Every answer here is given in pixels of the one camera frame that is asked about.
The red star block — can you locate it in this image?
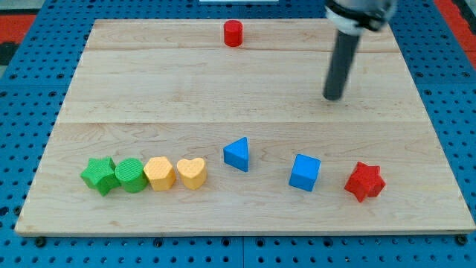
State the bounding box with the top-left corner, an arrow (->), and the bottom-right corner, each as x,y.
344,162 -> 386,202

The robot arm end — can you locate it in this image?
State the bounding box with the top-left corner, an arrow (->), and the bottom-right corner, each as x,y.
324,0 -> 398,36

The green star block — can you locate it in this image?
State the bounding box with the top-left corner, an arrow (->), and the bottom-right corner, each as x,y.
80,156 -> 120,196

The blue triangle block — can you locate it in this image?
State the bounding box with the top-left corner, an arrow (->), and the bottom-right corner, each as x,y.
223,137 -> 249,172

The yellow heart block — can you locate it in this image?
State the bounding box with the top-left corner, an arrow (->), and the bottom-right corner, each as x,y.
176,158 -> 208,190

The wooden board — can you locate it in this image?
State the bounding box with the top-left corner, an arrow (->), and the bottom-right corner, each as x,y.
15,19 -> 475,237

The blue cube block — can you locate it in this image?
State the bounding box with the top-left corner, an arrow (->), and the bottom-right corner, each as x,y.
289,154 -> 321,191

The yellow hexagon block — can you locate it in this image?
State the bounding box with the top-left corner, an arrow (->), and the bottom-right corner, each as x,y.
144,156 -> 176,191

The red cylinder block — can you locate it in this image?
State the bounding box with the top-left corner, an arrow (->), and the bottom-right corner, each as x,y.
223,19 -> 243,47

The green cylinder block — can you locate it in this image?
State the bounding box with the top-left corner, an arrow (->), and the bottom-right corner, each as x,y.
115,158 -> 148,194

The grey pusher rod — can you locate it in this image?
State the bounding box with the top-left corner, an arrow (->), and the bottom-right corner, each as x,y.
323,31 -> 360,101

